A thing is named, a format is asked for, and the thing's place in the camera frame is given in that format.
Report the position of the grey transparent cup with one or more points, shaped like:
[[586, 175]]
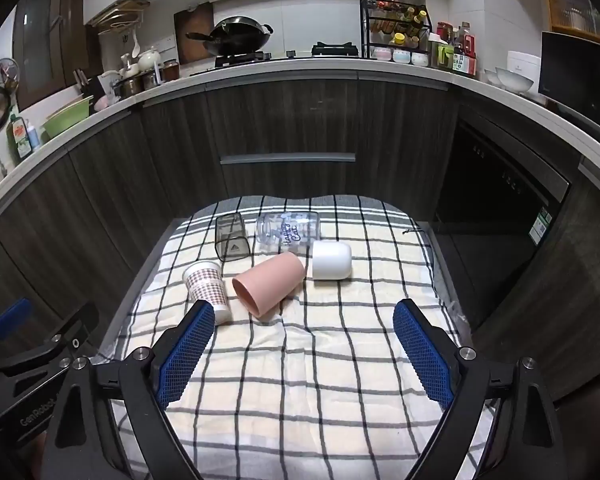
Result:
[[232, 245]]

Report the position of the clear glass printed jar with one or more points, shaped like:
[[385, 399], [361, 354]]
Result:
[[290, 232]]

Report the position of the white bowl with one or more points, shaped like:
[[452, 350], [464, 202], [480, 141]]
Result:
[[515, 80]]

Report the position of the gas stove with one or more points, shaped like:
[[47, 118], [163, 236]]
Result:
[[280, 60]]

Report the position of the black white checkered cloth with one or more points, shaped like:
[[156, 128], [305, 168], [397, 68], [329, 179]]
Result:
[[300, 360]]

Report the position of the group of condiment bottles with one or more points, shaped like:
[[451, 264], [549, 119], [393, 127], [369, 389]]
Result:
[[460, 50]]

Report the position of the white teapot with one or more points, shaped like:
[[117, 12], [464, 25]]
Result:
[[150, 59]]

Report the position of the black spice rack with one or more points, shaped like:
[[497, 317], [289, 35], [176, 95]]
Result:
[[395, 30]]

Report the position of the green detergent bottle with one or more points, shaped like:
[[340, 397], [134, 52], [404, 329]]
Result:
[[19, 140]]

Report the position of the white rice cooker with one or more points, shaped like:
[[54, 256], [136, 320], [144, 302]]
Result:
[[525, 62]]

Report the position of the dark wood base cabinets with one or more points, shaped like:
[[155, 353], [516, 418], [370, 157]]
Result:
[[290, 120]]

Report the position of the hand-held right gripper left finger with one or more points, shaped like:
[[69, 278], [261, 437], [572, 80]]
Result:
[[185, 355]]

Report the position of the wooden cutting board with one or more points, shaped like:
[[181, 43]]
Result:
[[192, 25]]

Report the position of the pink plastic cup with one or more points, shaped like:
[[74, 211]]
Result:
[[270, 280]]

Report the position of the black microwave oven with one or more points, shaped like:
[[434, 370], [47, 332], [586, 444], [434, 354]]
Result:
[[575, 80]]

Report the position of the hanging dish rack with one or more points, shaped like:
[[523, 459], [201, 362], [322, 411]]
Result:
[[120, 15]]

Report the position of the green plastic basin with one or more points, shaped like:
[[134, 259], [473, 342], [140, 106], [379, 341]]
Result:
[[67, 117]]

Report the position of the white cup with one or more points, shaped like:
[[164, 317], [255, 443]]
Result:
[[332, 260]]

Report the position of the white kitchen countertop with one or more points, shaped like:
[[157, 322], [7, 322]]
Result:
[[290, 72]]

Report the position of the green mug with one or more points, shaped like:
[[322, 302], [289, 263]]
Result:
[[445, 55]]

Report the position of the steel pot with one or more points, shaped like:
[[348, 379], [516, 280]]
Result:
[[132, 85]]

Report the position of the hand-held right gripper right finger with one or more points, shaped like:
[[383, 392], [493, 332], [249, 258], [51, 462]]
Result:
[[422, 355]]

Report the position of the knife block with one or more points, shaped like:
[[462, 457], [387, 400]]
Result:
[[86, 87]]

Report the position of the patterned paper cup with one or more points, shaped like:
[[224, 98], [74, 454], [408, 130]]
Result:
[[207, 285]]

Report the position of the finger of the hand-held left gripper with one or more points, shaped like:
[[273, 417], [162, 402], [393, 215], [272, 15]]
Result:
[[12, 316], [77, 327]]

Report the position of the black dishwasher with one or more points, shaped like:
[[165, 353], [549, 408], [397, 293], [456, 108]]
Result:
[[485, 185]]

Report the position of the black wok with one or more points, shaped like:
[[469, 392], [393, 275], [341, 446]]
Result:
[[237, 35]]

